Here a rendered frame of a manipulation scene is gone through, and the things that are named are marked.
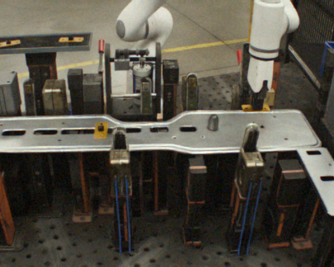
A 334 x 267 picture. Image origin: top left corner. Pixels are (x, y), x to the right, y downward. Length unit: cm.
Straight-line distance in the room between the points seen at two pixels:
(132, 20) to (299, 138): 74
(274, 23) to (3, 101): 87
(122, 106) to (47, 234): 50
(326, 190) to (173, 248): 50
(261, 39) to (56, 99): 66
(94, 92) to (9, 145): 33
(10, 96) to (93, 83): 27
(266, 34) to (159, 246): 71
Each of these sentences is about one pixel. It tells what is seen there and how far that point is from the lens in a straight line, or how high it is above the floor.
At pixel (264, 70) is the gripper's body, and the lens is 125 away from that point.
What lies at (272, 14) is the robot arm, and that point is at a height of 138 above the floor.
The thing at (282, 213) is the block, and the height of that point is 84.
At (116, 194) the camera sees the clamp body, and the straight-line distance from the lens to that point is 121.
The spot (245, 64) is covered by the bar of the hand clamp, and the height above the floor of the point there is 114.
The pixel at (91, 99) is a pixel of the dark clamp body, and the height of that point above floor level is 102.
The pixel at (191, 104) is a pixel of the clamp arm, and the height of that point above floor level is 101.
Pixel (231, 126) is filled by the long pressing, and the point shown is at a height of 100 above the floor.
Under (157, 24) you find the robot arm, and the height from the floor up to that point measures 116.
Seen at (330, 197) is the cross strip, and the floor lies 100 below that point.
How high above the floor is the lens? 173
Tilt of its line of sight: 33 degrees down
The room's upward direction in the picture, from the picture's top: 2 degrees clockwise
